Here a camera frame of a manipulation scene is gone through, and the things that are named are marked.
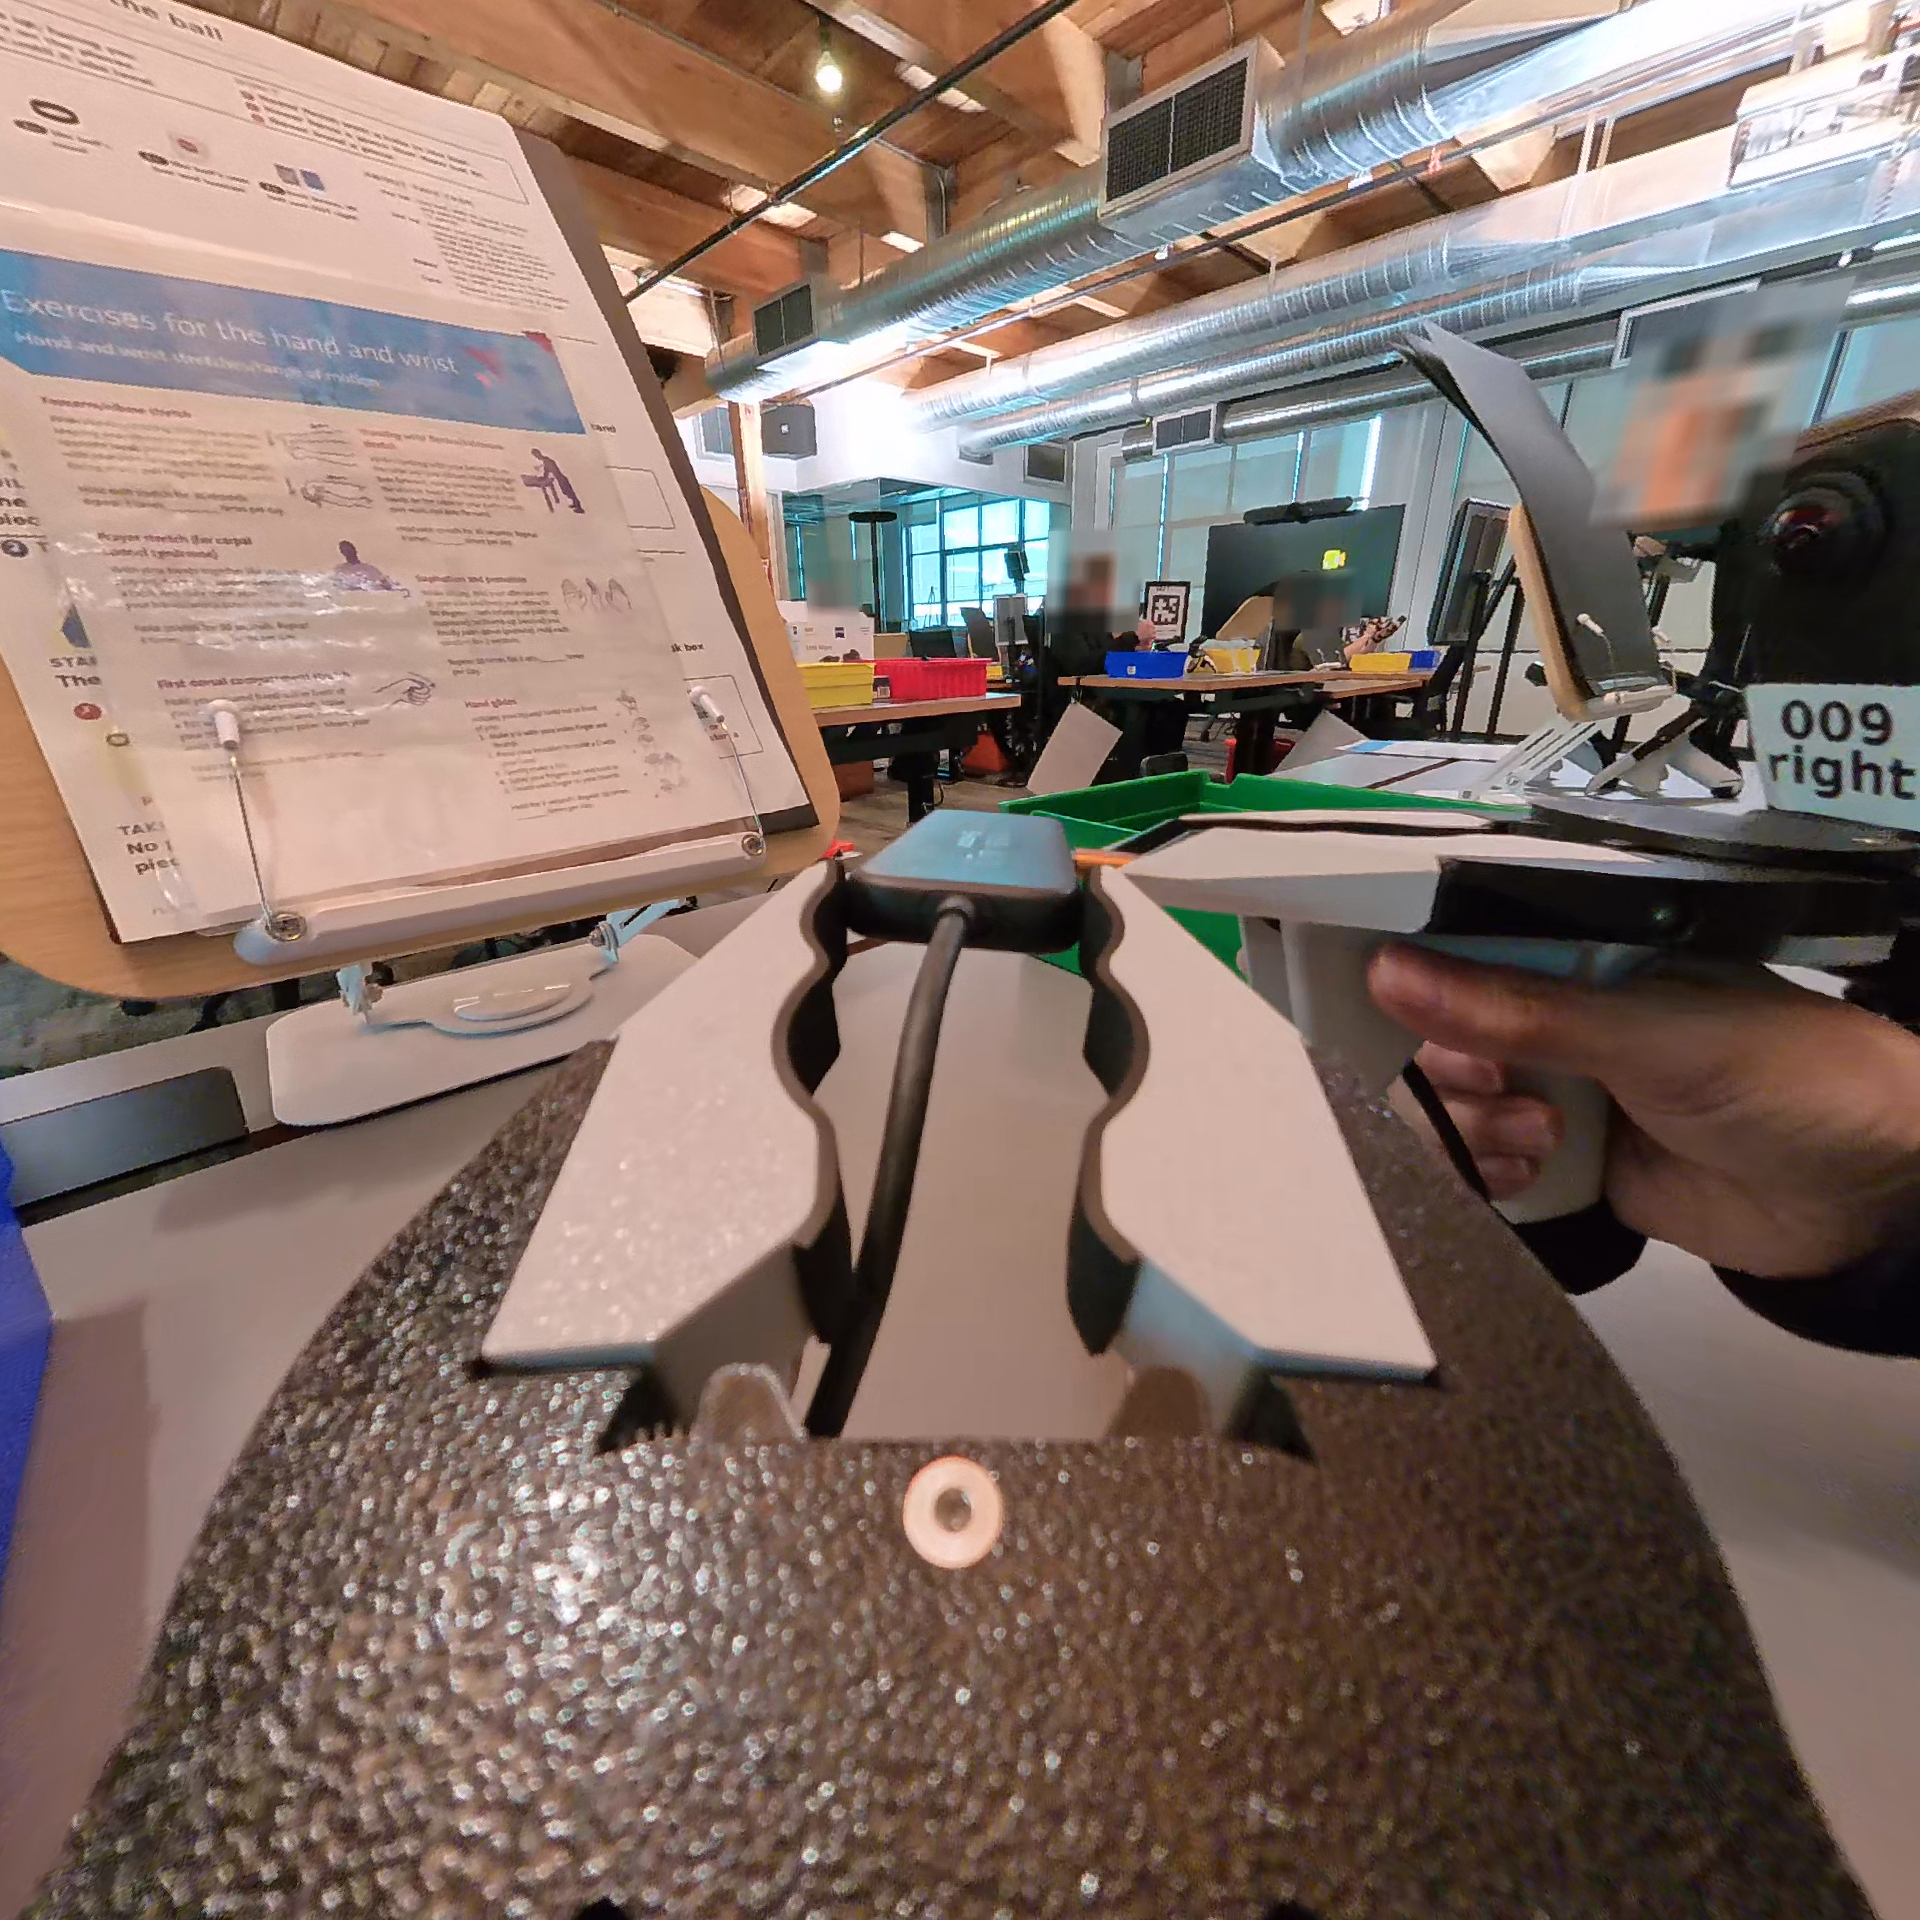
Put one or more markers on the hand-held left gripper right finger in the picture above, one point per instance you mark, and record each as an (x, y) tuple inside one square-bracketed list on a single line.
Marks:
[(1243, 1185)]

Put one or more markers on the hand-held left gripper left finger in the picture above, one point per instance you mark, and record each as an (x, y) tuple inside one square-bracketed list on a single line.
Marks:
[(675, 1155)]

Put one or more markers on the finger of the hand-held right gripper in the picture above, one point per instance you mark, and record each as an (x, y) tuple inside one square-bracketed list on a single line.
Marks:
[(1320, 887), (1348, 822)]

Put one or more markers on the green plastic bin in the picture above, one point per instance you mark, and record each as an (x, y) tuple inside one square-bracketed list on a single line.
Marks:
[(1109, 792)]

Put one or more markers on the slim black usb hub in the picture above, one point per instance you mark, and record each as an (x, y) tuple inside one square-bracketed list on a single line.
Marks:
[(974, 869)]

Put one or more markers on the person's right forearm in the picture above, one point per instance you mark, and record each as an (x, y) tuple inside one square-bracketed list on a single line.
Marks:
[(1845, 1305)]

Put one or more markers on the person's right hand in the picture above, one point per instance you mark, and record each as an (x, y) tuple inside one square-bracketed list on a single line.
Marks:
[(1755, 1109)]

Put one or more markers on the wooden desk with bins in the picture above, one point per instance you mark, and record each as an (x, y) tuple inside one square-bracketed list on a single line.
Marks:
[(1276, 683)]

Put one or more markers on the small blue bin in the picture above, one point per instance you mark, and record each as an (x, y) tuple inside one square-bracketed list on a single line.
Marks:
[(1140, 661)]

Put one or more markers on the large black television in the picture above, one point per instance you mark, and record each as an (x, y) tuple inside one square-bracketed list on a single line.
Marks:
[(1243, 569)]

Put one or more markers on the black monitor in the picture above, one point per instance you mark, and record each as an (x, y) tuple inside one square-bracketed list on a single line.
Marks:
[(1462, 569)]

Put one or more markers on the small framed marker picture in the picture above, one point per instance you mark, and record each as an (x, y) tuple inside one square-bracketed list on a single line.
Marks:
[(1165, 613)]

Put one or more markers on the white card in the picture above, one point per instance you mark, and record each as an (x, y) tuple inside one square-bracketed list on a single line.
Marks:
[(1073, 750)]

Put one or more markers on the document stand with black sheet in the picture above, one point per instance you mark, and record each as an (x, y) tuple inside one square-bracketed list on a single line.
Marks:
[(1560, 523)]

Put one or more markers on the red plastic bin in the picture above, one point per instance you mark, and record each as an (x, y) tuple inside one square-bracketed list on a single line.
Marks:
[(930, 678)]

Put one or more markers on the wooden office desk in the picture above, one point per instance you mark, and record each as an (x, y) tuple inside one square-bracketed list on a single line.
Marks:
[(900, 709)]

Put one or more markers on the wooden document stand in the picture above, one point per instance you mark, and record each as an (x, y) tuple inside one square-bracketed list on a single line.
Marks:
[(787, 705)]

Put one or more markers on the yellow plastic bin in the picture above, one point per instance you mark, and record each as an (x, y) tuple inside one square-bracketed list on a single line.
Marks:
[(837, 683)]

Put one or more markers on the white cardboard box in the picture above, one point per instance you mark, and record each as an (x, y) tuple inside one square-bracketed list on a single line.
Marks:
[(820, 639)]

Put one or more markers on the printed instruction sheets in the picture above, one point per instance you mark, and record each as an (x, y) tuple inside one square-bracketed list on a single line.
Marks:
[(299, 523)]

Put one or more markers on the hanging light bulb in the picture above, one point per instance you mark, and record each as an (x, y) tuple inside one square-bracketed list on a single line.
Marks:
[(825, 66)]

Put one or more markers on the silver spiral air duct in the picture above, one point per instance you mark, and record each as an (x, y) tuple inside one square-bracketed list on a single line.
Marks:
[(1201, 283)]

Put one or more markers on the black wall speaker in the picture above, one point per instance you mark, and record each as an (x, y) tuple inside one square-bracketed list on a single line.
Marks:
[(787, 431)]

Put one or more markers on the silver air duct with vent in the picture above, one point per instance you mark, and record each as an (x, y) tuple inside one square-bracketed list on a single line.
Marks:
[(1425, 89)]

